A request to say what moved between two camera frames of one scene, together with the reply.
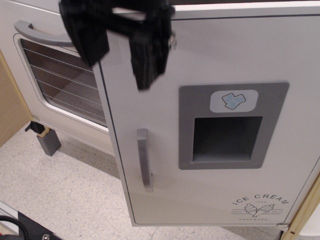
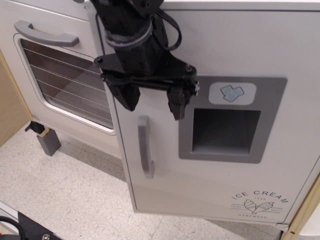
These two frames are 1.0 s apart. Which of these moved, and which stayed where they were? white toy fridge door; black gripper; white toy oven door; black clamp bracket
Moved: black gripper
Stayed: white toy oven door; white toy fridge door; black clamp bracket
